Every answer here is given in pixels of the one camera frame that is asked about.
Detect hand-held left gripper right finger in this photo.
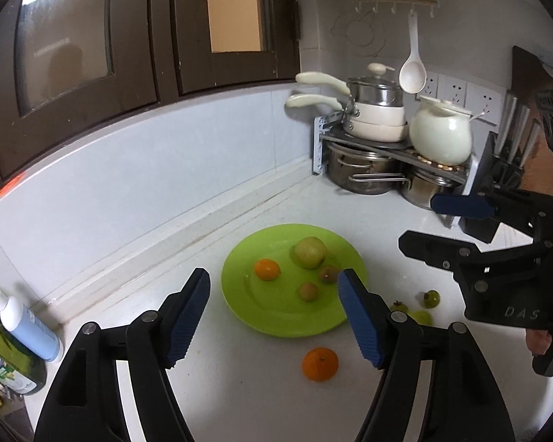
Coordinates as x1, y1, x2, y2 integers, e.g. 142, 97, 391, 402
337, 268, 521, 442

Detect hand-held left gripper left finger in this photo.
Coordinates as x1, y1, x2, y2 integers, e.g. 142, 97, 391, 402
34, 267, 211, 442

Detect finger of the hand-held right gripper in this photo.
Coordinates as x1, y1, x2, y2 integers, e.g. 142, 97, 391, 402
399, 231, 553, 281
431, 189, 553, 247

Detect large orange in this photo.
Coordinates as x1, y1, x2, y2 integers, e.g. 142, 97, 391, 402
302, 347, 339, 382

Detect green plate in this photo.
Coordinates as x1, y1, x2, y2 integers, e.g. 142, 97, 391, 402
221, 224, 364, 337

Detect person's right hand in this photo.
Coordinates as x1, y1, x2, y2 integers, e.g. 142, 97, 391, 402
525, 330, 552, 358

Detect black knife block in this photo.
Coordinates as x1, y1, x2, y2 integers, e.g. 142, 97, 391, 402
458, 131, 542, 243

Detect steel pot with lid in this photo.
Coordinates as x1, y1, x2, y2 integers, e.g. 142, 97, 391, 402
400, 168, 464, 211

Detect cork trivet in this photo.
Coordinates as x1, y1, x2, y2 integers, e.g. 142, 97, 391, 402
412, 148, 467, 172

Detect white ceramic pot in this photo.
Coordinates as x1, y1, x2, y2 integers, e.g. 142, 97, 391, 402
408, 95, 488, 165

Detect green apple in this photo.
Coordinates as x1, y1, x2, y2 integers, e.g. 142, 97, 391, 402
294, 236, 328, 269

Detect small orange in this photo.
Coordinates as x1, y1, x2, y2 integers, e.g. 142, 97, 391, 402
253, 259, 281, 281

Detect large steel pot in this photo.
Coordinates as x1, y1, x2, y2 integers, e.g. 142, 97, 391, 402
325, 143, 411, 195

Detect white frying pan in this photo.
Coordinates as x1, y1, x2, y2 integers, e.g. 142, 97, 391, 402
285, 93, 409, 143

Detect white saucepan with glass lid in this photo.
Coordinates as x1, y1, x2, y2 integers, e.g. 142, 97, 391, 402
296, 63, 406, 123

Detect white plastic ladle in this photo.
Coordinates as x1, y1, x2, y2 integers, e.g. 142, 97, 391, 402
399, 9, 427, 95

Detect dark brown cutting board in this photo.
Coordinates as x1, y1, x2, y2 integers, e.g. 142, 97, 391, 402
511, 46, 553, 106

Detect grey corner pot rack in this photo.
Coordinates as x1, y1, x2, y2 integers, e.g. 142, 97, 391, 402
312, 110, 477, 186

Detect blue and white pump bottle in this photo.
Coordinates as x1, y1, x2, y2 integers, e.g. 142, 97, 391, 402
0, 285, 64, 364

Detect green dish soap bottle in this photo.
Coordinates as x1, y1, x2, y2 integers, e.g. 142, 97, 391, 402
0, 276, 48, 397

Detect steel handled knife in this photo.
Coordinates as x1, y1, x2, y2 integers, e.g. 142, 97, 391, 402
520, 120, 543, 167
494, 94, 519, 155
508, 106, 532, 163

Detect wall hook rail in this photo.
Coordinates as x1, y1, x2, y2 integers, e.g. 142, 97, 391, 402
350, 0, 439, 15

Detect dark brown window frame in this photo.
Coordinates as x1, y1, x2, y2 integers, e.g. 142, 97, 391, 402
0, 0, 161, 213
152, 0, 301, 98

